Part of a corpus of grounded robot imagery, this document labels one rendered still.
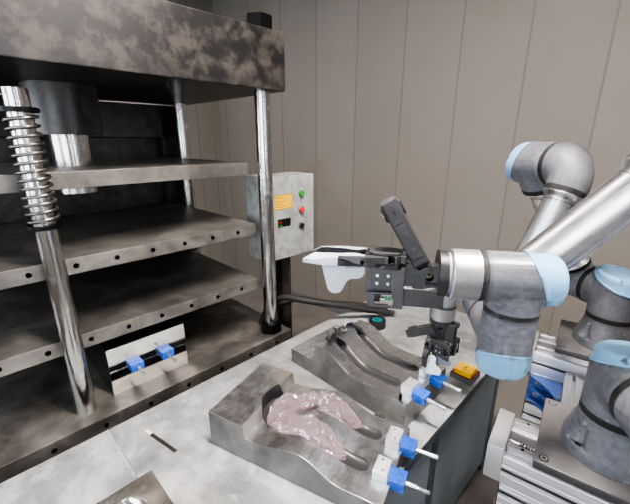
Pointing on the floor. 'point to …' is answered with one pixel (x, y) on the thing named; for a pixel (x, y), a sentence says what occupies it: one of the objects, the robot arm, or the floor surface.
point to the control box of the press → (284, 226)
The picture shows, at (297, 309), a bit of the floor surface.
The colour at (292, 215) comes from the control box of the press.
